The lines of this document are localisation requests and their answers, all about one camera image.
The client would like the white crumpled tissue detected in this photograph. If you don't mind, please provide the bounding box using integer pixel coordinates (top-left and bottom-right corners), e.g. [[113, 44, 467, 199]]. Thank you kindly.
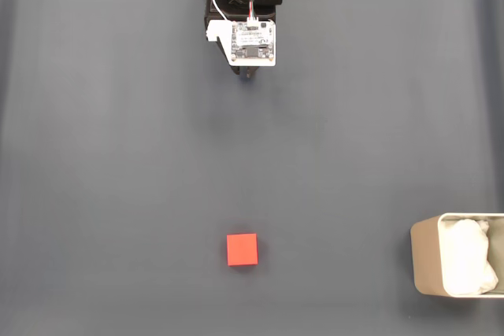
[[439, 216, 499, 296]]

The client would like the grey-blue table mat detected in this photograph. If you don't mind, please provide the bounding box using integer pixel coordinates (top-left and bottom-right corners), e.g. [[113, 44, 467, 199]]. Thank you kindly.
[[0, 0, 504, 336]]

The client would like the camera board on white mount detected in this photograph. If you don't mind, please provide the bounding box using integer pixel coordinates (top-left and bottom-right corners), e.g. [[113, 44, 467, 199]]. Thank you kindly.
[[205, 18, 277, 68]]

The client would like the beige metal box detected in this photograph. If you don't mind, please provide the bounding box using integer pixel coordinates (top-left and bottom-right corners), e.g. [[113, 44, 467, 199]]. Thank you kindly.
[[409, 212, 504, 298]]

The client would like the red cube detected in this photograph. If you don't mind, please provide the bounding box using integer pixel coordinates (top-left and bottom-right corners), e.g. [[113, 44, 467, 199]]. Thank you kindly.
[[226, 233, 259, 267]]

